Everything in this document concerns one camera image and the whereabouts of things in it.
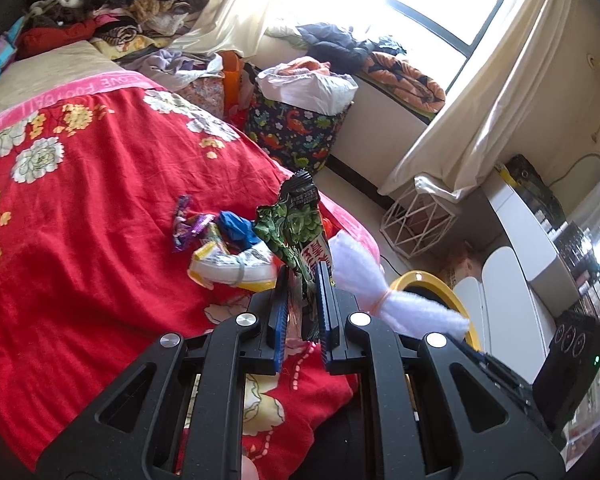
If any dark jacket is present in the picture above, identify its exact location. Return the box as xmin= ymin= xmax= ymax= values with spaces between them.
xmin=297 ymin=22 xmax=407 ymax=70

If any green snack packet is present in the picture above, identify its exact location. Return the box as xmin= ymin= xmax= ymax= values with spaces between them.
xmin=254 ymin=170 xmax=337 ymax=347

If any white chair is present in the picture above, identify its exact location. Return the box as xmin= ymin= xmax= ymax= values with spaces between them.
xmin=452 ymin=246 xmax=557 ymax=387

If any white cloth bundle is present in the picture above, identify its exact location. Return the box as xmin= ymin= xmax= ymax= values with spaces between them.
xmin=327 ymin=232 xmax=471 ymax=339

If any pile of clothes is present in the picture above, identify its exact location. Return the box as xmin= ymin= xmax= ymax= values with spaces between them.
xmin=0 ymin=0 xmax=221 ymax=86

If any cream curtain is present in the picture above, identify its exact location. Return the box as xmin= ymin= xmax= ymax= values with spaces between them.
xmin=377 ymin=0 xmax=590 ymax=202
xmin=172 ymin=0 xmax=301 ymax=59

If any floral patterned cloth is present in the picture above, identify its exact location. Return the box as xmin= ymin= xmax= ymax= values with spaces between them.
xmin=179 ymin=77 xmax=226 ymax=121

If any grey wall cable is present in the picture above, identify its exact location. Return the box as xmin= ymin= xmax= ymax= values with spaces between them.
xmin=550 ymin=151 xmax=600 ymax=187

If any yellow and white packet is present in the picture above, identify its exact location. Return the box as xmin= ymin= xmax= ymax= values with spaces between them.
xmin=187 ymin=239 xmax=281 ymax=292

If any pale lavender cloth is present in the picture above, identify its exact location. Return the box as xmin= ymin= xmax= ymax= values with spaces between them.
xmin=130 ymin=47 xmax=226 ymax=92

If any black floor cable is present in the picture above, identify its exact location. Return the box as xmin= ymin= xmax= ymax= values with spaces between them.
xmin=379 ymin=254 xmax=407 ymax=277

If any purple candy wrapper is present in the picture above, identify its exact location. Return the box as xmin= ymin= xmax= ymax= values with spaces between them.
xmin=171 ymin=195 xmax=217 ymax=254

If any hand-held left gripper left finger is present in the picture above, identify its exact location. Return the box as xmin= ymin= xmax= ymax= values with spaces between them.
xmin=35 ymin=262 xmax=293 ymax=480

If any black and yellow bag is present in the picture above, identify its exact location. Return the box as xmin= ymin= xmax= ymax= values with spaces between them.
xmin=497 ymin=154 xmax=567 ymax=222

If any orange patterned blanket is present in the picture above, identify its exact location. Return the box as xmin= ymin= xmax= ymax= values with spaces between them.
xmin=362 ymin=50 xmax=447 ymax=117

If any white desk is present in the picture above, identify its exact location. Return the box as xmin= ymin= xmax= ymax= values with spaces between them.
xmin=481 ymin=170 xmax=582 ymax=304

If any orange bag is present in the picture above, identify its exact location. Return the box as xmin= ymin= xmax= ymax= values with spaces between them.
xmin=217 ymin=50 xmax=247 ymax=126

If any beige bedsheet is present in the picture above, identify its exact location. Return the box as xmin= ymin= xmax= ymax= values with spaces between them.
xmin=0 ymin=40 xmax=131 ymax=127

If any blue glove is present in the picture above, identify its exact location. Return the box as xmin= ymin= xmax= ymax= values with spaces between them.
xmin=217 ymin=210 xmax=259 ymax=254

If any dinosaur print laundry basket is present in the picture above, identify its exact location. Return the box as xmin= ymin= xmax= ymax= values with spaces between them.
xmin=244 ymin=87 xmax=354 ymax=174

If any white plastic bag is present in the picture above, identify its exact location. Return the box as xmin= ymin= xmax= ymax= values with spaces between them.
xmin=256 ymin=62 xmax=359 ymax=116

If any red floral blanket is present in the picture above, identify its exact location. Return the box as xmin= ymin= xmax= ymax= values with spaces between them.
xmin=0 ymin=72 xmax=382 ymax=476

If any white wire basket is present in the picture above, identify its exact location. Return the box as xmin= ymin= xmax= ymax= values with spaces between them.
xmin=379 ymin=177 xmax=459 ymax=259

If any yellow-rimmed bin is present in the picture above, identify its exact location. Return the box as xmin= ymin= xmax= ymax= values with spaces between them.
xmin=387 ymin=270 xmax=482 ymax=354

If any orange cloth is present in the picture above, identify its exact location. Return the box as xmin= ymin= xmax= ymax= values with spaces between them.
xmin=279 ymin=57 xmax=332 ymax=77

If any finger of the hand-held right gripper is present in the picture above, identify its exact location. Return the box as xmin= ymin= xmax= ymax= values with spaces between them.
xmin=462 ymin=342 xmax=536 ymax=411

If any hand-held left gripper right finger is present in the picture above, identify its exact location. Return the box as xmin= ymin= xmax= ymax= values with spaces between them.
xmin=316 ymin=261 xmax=566 ymax=480

